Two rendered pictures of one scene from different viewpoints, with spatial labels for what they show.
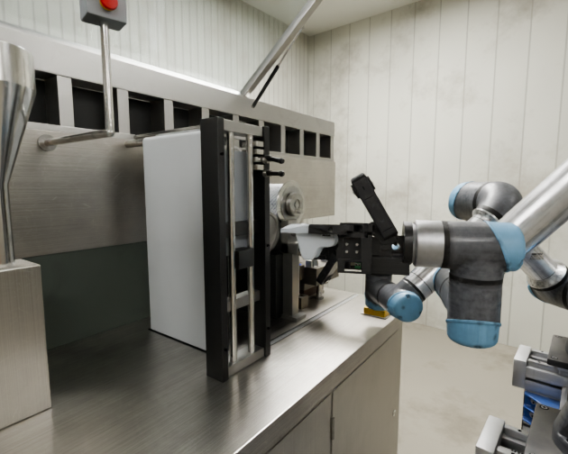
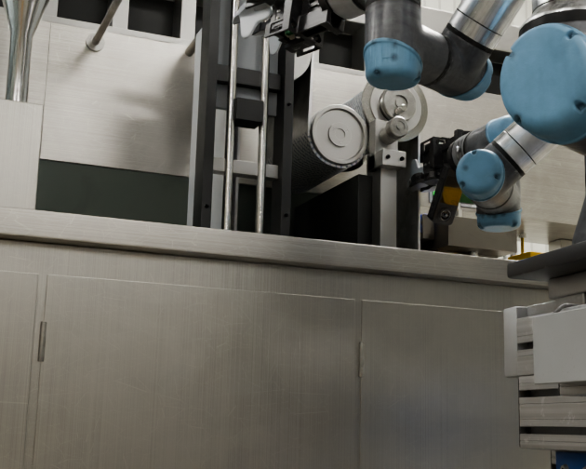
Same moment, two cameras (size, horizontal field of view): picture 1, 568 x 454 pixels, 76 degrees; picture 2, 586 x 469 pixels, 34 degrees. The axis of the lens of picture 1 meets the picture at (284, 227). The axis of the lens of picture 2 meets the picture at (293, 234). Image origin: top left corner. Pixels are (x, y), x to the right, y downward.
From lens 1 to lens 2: 121 cm
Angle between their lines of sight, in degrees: 37
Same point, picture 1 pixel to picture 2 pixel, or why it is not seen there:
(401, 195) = not seen: outside the picture
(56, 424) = not seen: hidden behind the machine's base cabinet
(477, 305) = (371, 24)
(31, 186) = (73, 85)
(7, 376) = not seen: outside the picture
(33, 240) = (66, 144)
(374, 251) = (303, 11)
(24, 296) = (25, 129)
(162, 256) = not seen: hidden behind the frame
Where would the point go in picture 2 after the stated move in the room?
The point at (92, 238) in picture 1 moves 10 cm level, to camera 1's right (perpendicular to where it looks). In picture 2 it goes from (131, 157) to (167, 151)
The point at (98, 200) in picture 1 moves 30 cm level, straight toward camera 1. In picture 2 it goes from (144, 113) to (107, 61)
